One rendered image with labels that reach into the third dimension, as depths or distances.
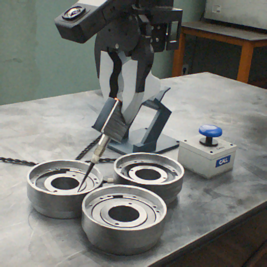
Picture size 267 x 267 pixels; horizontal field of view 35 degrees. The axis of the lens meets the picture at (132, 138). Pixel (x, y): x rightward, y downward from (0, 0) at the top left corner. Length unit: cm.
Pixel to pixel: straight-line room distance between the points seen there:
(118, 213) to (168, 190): 9
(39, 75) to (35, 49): 14
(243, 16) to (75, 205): 243
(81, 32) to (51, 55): 194
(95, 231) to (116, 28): 25
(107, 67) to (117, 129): 8
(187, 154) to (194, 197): 10
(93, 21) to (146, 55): 8
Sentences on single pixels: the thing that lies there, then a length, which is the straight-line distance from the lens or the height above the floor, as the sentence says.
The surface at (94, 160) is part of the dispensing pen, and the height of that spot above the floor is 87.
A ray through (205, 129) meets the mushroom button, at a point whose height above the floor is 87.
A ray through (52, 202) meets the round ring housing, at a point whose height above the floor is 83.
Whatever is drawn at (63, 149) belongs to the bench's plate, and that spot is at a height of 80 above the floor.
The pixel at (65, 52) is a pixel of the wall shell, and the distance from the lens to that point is 247.
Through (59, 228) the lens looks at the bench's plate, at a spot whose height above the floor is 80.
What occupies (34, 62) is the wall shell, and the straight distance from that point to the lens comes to 238.
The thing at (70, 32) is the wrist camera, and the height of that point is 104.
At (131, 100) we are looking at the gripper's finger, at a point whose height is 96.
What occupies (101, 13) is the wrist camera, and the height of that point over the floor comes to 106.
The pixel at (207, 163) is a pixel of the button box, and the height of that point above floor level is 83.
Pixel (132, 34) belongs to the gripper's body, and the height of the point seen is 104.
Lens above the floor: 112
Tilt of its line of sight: 22 degrees down
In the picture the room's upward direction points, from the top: 5 degrees clockwise
